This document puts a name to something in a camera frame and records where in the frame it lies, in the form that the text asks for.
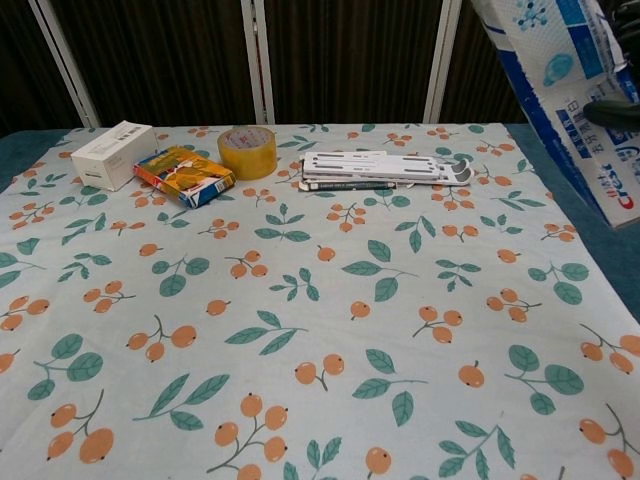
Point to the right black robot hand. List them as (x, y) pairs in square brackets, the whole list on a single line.
[(615, 114)]

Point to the blue white Crest toothpaste box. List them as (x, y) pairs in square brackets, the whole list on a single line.
[(550, 75)]

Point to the white cardboard box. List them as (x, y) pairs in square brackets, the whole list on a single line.
[(112, 155)]

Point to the dark ribbed screen panel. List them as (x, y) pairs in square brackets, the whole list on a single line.
[(25, 65), (165, 60), (475, 75), (350, 60)]

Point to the white folding stand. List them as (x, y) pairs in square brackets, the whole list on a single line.
[(380, 166)]

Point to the dark pen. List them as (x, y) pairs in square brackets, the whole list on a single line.
[(350, 185)]

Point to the yellow packing tape roll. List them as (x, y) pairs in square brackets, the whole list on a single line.
[(247, 157)]

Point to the floral fruit print tablecloth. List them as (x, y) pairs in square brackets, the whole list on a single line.
[(320, 400)]

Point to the yellow orange printed carton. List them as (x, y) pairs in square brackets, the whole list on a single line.
[(182, 175)]

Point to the white frame post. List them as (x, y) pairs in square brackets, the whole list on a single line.
[(65, 65), (440, 65), (257, 65)]

